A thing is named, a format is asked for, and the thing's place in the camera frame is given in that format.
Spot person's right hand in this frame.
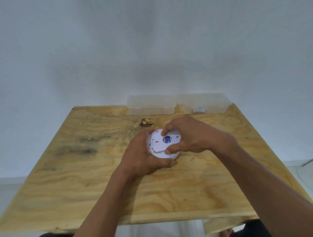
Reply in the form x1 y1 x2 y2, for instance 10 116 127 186
161 114 236 155

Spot person's left hand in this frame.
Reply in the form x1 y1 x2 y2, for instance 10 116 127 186
117 129 177 177

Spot white round smoke detector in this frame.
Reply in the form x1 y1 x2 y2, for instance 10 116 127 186
146 129 181 160

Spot person's right forearm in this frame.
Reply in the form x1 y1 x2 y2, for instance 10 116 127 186
210 137 313 237

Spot person's left forearm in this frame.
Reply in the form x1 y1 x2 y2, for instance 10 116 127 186
73 168 138 237

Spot clear plastic storage box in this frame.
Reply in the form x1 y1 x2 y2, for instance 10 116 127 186
176 93 232 115
127 94 177 116

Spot person's bare foot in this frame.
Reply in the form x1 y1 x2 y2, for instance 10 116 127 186
219 228 236 237

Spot person's dark trousers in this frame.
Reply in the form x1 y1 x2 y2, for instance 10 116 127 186
233 219 272 237

